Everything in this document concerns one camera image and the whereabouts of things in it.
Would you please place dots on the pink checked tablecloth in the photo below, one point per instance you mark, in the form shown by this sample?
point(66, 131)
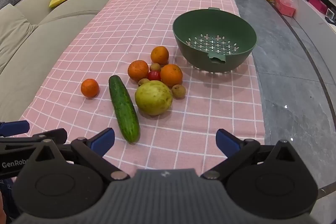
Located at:
point(118, 29)

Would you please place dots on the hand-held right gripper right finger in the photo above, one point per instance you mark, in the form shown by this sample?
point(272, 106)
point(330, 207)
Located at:
point(227, 144)

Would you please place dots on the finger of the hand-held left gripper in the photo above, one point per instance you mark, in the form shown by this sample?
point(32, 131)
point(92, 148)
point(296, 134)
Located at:
point(14, 127)
point(21, 143)

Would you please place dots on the small mandarin orange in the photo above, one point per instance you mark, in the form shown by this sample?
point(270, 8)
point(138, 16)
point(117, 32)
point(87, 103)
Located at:
point(90, 87)

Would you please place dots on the magenta box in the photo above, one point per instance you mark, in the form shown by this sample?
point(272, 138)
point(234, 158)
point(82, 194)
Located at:
point(317, 5)

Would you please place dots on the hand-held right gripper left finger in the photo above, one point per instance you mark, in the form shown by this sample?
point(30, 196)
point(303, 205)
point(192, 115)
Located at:
point(103, 140)

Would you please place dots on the green guava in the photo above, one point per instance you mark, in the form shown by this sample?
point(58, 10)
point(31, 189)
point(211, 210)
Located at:
point(153, 98)

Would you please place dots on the green colander bowl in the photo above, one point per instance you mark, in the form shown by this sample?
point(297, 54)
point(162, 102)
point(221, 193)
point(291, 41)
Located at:
point(189, 39)

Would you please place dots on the beige sofa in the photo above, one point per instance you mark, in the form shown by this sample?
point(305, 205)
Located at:
point(52, 43)

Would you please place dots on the brown longan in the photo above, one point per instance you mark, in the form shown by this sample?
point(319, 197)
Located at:
point(143, 81)
point(178, 91)
point(155, 66)

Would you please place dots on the green cucumber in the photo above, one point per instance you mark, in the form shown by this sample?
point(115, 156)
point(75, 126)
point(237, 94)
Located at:
point(124, 108)

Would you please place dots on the beige sofa cushion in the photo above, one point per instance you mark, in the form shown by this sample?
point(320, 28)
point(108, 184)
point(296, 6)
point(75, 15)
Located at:
point(11, 29)

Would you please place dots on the small white clock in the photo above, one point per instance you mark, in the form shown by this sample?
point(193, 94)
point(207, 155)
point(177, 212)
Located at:
point(330, 14)

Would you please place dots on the red tomato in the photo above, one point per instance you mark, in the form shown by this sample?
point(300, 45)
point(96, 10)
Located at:
point(154, 76)

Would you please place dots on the pink box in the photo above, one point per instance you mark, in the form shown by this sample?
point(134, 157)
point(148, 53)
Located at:
point(284, 6)

